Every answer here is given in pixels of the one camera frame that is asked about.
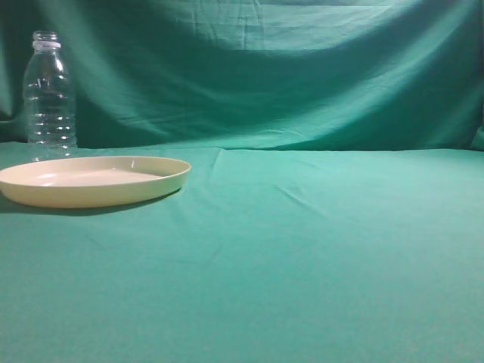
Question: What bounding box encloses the cream plastic plate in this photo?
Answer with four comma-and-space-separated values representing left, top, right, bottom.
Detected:
1, 156, 191, 209

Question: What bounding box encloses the green cloth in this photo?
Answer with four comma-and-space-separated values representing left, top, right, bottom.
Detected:
1, 1, 483, 362

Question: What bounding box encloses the clear plastic bottle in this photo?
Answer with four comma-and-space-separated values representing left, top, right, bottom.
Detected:
23, 30, 77, 162

